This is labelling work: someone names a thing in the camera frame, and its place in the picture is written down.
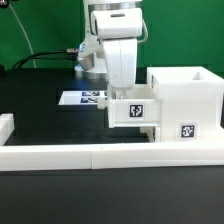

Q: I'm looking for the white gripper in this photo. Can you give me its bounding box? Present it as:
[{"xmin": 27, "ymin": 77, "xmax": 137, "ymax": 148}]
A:
[{"xmin": 78, "ymin": 8, "xmax": 143, "ymax": 99}]

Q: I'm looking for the white drawer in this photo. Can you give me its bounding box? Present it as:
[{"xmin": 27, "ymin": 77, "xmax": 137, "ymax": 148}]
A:
[
  {"xmin": 97, "ymin": 84, "xmax": 162, "ymax": 128},
  {"xmin": 140, "ymin": 127, "xmax": 161, "ymax": 142}
]

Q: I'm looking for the white front drawer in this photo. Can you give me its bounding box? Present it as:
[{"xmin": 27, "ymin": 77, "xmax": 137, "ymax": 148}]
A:
[{"xmin": 140, "ymin": 127, "xmax": 161, "ymax": 142}]

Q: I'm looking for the white drawer cabinet box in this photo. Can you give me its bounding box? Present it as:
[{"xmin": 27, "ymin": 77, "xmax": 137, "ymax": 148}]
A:
[{"xmin": 147, "ymin": 67, "xmax": 224, "ymax": 142}]

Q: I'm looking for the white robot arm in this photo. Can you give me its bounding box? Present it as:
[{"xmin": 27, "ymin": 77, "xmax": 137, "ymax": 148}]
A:
[{"xmin": 78, "ymin": 0, "xmax": 144, "ymax": 99}]

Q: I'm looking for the fiducial marker sheet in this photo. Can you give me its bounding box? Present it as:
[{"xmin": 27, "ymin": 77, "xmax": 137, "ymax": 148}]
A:
[{"xmin": 59, "ymin": 90, "xmax": 107, "ymax": 105}]

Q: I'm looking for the black cable bundle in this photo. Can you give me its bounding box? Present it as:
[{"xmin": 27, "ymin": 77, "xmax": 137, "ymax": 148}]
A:
[{"xmin": 12, "ymin": 48, "xmax": 81, "ymax": 70}]

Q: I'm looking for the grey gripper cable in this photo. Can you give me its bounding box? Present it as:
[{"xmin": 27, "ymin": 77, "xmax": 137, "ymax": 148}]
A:
[{"xmin": 137, "ymin": 19, "xmax": 149, "ymax": 44}]

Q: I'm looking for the white thin cable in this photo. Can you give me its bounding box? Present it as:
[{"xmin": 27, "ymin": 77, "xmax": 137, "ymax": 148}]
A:
[{"xmin": 7, "ymin": 2, "xmax": 38, "ymax": 69}]

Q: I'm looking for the white front fence wall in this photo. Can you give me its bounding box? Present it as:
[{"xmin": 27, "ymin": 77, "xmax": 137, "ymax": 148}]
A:
[{"xmin": 0, "ymin": 142, "xmax": 224, "ymax": 171}]

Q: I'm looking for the white fence wall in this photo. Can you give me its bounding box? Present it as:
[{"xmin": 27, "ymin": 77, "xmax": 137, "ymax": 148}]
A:
[
  {"xmin": 0, "ymin": 142, "xmax": 224, "ymax": 171},
  {"xmin": 0, "ymin": 114, "xmax": 15, "ymax": 146}
]

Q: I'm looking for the white left fence wall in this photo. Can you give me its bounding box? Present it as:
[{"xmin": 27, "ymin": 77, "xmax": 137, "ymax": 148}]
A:
[{"xmin": 0, "ymin": 114, "xmax": 15, "ymax": 146}]

